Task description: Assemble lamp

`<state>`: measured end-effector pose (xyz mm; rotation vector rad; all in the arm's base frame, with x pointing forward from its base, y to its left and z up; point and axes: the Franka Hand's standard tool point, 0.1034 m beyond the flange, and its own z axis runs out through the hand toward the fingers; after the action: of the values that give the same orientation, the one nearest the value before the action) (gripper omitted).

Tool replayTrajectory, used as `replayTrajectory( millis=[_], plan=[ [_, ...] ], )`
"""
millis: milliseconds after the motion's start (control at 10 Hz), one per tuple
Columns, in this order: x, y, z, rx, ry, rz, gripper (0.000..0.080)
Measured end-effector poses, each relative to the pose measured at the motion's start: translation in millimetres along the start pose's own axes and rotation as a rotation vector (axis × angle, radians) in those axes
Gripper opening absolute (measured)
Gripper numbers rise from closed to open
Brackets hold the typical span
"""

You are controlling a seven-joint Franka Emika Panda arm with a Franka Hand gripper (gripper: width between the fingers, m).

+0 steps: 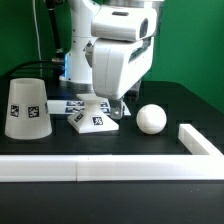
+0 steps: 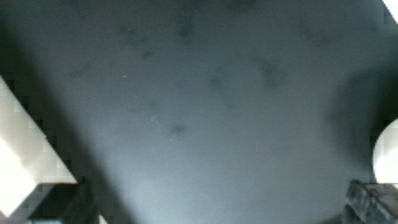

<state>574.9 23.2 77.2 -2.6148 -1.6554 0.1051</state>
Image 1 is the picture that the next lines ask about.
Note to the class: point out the white marker tag sheet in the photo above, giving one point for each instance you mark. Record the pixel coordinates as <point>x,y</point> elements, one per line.
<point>70,107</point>

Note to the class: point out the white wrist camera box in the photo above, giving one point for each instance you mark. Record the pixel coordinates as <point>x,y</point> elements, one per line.
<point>124,23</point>

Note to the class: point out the white lamp base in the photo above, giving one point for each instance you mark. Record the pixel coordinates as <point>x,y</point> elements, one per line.
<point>91,119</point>

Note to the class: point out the white L-shaped fence wall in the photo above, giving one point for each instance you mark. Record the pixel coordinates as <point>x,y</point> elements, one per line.
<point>204,162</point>

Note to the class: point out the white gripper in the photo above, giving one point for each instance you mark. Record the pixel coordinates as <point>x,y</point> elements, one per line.
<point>117,66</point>

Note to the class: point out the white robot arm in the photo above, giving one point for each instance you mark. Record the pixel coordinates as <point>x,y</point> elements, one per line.
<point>78,61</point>

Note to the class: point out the white lamp shade cone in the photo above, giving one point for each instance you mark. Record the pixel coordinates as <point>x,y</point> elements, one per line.
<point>27,112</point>

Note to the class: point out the white lamp bulb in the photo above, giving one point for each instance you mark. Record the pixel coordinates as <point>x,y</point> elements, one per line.
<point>151,119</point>

